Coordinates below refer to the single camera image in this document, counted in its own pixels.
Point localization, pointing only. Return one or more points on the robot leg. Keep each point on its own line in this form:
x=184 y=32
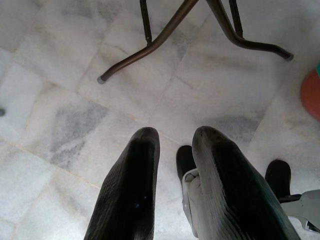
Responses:
x=277 y=175
x=185 y=157

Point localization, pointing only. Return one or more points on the marble-pattern folding table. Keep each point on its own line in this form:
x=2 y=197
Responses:
x=165 y=32

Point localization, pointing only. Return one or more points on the robot left leg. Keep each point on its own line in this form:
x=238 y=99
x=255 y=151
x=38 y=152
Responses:
x=185 y=157

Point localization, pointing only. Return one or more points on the robot right leg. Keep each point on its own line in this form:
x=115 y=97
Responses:
x=277 y=175

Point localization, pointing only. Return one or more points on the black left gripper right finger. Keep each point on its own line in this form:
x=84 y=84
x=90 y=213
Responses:
x=232 y=195

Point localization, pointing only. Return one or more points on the red plastic stool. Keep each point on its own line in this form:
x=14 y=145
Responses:
x=312 y=97

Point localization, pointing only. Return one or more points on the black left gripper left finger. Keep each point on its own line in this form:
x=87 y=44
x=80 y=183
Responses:
x=130 y=190

